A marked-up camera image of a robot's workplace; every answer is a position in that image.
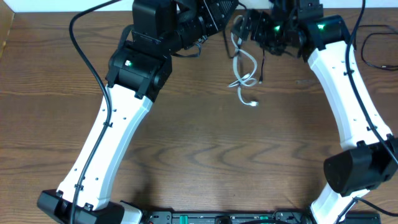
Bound white USB cable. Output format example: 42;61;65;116
228;14;259;108

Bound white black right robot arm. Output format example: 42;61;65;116
231;2;397;223

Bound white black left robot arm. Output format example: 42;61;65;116
37;0;238;223

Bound black mounting rail base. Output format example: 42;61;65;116
139;208;382;224

